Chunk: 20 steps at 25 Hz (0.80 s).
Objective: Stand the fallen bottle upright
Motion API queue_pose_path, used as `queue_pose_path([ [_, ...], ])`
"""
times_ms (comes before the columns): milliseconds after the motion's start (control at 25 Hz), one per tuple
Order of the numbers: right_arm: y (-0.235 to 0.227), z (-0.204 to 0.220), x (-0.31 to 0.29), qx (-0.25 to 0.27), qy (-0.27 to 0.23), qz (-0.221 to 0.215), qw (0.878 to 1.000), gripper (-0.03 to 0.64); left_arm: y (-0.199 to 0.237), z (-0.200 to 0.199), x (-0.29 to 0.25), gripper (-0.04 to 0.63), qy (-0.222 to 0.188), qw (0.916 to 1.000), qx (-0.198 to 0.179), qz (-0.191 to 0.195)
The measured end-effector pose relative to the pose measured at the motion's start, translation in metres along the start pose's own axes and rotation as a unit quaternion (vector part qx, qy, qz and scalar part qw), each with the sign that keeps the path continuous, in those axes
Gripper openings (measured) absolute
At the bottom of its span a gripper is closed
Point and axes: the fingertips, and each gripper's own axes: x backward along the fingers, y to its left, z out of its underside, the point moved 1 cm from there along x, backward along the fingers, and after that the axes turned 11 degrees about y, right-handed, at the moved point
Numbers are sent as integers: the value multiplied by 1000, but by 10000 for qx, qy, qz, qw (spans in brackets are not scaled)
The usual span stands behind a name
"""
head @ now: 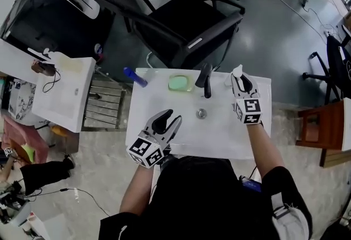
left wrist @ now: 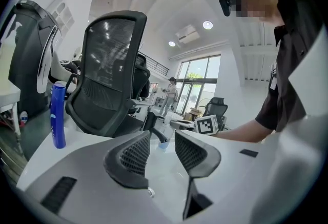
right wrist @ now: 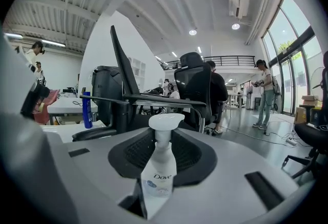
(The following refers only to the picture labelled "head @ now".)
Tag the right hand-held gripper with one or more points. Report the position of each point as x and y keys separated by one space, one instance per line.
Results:
x=249 y=111

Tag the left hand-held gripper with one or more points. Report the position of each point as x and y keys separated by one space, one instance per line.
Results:
x=145 y=153

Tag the person's left forearm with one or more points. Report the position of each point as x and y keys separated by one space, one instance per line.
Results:
x=137 y=189

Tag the person's right forearm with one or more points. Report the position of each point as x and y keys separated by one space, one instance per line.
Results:
x=266 y=151

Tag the grey shoulder bag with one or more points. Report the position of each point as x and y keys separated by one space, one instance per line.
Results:
x=288 y=222

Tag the clear yellow pump bottle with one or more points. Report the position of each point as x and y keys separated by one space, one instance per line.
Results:
x=68 y=64

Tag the metal sink drain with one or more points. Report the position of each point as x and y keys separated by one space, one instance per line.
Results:
x=201 y=113

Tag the dark grey faucet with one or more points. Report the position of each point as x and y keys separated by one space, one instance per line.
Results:
x=204 y=77

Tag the green soap bar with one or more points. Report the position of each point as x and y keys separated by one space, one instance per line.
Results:
x=178 y=83

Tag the white sink basin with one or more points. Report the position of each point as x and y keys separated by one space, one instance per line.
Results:
x=219 y=134
x=63 y=104
x=346 y=129

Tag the metal step rack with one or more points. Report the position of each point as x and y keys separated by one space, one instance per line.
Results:
x=104 y=101

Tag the person's black shirt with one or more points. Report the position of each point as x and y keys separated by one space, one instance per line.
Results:
x=197 y=200

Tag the black mesh office chair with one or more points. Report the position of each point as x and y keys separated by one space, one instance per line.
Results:
x=178 y=22

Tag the blue battery pack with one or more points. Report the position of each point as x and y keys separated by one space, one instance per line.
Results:
x=251 y=184

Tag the small round tin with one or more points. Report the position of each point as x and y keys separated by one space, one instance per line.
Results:
x=98 y=49

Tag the brown pouch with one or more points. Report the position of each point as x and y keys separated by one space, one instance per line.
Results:
x=44 y=68

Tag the pink cloth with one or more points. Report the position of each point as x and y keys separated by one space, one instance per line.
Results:
x=30 y=134

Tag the marble pattern box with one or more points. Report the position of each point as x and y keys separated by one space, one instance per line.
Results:
x=23 y=101

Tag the dark grey bin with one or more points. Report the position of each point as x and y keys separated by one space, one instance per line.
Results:
x=55 y=22

